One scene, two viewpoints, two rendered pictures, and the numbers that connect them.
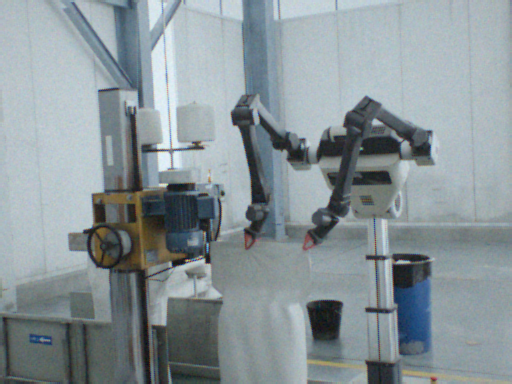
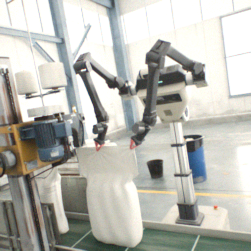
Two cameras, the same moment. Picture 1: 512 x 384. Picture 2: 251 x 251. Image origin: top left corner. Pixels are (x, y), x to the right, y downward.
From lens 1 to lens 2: 1.41 m
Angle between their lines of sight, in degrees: 3
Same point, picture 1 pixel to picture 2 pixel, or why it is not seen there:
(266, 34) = (122, 49)
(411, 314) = (195, 164)
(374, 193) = (172, 108)
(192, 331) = (80, 194)
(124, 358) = (23, 230)
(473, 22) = (206, 34)
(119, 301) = (15, 195)
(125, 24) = (62, 50)
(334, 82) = not seen: hidden behind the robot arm
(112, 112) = not seen: outside the picture
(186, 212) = (47, 135)
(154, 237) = (33, 152)
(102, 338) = not seen: hidden behind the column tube
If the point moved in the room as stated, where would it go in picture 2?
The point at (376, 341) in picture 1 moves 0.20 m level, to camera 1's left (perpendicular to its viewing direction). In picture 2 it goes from (182, 192) to (158, 196)
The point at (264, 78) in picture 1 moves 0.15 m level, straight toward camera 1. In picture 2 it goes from (123, 67) to (123, 67)
